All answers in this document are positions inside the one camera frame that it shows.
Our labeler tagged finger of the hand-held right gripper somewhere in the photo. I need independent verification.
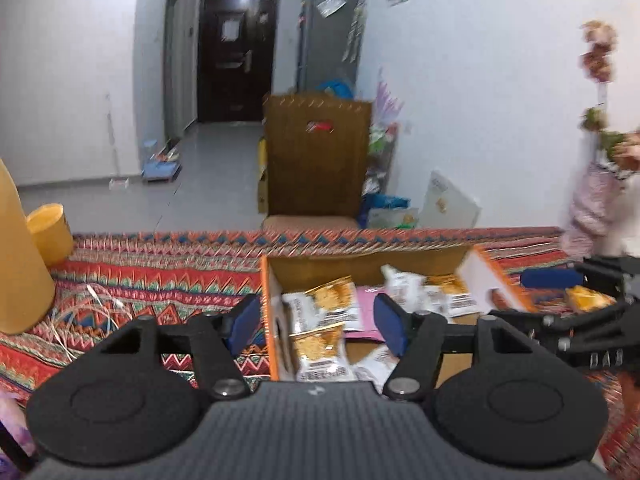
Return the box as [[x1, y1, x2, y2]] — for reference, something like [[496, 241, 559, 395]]
[[520, 256, 640, 303], [487, 300, 640, 352]]

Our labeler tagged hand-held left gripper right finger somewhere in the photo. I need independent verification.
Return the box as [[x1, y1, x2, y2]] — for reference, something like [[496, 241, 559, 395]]
[[374, 292, 538, 403]]

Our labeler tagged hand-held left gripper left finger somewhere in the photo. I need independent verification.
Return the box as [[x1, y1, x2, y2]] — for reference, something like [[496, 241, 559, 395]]
[[100, 294, 263, 401]]

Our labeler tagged orange snack packet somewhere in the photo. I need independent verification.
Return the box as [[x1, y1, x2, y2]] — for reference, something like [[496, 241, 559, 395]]
[[565, 285, 618, 313]]

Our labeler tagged pile of snack packets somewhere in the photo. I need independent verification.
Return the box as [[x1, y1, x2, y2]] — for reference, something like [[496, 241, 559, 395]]
[[281, 264, 481, 383]]

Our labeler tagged red cardboard box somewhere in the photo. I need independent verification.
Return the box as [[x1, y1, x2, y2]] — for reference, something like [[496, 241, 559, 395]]
[[260, 245, 538, 386]]

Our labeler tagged pink ceramic vase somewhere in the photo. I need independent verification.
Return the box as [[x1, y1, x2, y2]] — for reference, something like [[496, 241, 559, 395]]
[[560, 160, 631, 261]]

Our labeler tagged patterned red tablecloth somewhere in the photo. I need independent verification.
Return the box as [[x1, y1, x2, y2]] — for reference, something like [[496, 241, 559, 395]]
[[0, 226, 640, 461]]

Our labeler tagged blue plastic packet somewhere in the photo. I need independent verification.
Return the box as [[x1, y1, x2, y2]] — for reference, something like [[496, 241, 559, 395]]
[[367, 194, 411, 211]]

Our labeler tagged white printed bag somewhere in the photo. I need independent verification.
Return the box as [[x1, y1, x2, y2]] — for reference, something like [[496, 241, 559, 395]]
[[419, 170, 481, 228]]

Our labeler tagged brown cardboard box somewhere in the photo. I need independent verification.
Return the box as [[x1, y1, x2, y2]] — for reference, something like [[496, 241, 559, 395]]
[[262, 94, 373, 231]]

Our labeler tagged rack with bottles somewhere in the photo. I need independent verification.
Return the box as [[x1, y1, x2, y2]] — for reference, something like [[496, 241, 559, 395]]
[[362, 122, 401, 196]]

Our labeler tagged blue floor tray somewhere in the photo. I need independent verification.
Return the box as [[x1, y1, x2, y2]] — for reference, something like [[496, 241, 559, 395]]
[[141, 137, 183, 183]]

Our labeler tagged yellow cup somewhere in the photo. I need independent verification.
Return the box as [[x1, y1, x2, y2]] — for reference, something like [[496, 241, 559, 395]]
[[26, 203, 75, 268]]

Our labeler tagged dried pink rose bouquet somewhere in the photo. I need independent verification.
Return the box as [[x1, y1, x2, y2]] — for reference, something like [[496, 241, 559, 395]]
[[579, 20, 640, 173]]

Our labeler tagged purple plant decoration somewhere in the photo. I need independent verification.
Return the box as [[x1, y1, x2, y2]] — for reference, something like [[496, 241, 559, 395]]
[[375, 67, 406, 126]]

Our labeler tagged yellow thermos jug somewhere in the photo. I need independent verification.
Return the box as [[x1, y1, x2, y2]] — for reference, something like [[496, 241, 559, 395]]
[[0, 159, 56, 335]]

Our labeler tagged dark entrance door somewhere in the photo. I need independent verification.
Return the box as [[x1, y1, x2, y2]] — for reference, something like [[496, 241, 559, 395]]
[[197, 0, 278, 123]]

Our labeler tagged blue bag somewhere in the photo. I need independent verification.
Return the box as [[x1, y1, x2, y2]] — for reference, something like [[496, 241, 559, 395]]
[[320, 79, 356, 101]]

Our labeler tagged side room door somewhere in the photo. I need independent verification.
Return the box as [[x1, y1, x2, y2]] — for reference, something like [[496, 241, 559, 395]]
[[164, 0, 198, 141]]

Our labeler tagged grey refrigerator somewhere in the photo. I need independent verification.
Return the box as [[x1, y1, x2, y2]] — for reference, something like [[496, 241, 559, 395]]
[[297, 0, 366, 93]]

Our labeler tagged hanging white umbrella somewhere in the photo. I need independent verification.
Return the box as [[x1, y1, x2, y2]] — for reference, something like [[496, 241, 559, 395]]
[[345, 0, 366, 63]]

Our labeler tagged white cable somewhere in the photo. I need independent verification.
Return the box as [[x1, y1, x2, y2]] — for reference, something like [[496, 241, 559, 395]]
[[42, 282, 131, 361]]

